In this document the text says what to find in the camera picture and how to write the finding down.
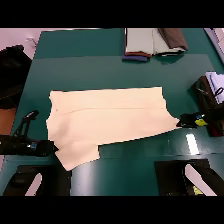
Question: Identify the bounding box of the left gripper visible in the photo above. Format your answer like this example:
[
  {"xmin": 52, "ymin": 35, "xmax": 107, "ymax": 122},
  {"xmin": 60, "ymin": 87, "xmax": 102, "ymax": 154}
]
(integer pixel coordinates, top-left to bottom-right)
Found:
[{"xmin": 32, "ymin": 139, "xmax": 56, "ymax": 158}]

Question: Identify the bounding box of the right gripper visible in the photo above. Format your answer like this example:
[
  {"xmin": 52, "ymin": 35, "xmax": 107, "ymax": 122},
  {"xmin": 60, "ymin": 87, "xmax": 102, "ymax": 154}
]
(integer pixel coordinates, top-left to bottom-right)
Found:
[{"xmin": 176, "ymin": 112, "xmax": 208, "ymax": 130}]

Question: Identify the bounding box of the cream shirt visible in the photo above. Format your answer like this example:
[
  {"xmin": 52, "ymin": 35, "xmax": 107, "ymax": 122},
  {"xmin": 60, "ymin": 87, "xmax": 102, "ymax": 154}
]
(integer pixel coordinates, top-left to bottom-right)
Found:
[{"xmin": 45, "ymin": 86, "xmax": 181, "ymax": 172}]

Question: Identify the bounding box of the pale grey garment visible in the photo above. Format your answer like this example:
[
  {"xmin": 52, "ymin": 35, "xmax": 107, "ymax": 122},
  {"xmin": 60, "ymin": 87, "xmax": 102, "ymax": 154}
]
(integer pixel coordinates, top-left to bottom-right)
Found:
[{"xmin": 152, "ymin": 27, "xmax": 187, "ymax": 57}]

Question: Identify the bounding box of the blue garment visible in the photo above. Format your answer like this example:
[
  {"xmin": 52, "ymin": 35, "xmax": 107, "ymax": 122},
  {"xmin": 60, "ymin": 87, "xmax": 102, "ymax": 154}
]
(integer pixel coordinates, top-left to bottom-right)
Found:
[{"xmin": 121, "ymin": 54, "xmax": 150, "ymax": 63}]

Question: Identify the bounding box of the brown garment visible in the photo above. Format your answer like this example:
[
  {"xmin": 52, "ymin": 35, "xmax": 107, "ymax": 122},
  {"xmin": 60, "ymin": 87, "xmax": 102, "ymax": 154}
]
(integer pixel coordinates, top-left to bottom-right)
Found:
[{"xmin": 157, "ymin": 27, "xmax": 189, "ymax": 52}]

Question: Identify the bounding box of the red garment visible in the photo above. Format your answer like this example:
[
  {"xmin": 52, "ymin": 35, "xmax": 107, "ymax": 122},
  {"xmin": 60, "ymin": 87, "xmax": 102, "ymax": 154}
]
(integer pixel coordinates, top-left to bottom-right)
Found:
[{"xmin": 125, "ymin": 50, "xmax": 153, "ymax": 59}]

